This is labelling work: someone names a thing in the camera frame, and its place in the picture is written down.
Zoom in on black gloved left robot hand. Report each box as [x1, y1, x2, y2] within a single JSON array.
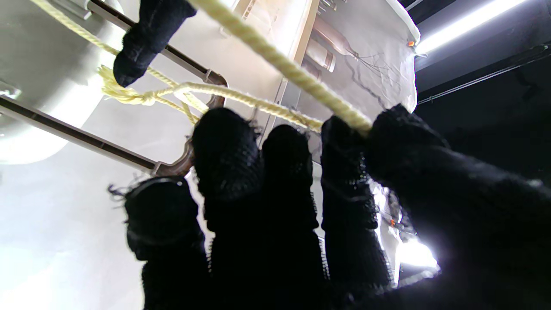
[[113, 0, 198, 88]]

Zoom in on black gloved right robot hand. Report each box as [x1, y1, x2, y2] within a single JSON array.
[[108, 103, 551, 310]]

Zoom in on fluorescent light tube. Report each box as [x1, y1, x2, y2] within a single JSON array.
[[415, 0, 530, 54]]

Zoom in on cream twisted string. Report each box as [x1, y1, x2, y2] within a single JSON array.
[[30, 0, 373, 134]]

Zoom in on small beige suitcase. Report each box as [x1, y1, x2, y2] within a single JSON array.
[[0, 0, 229, 178]]

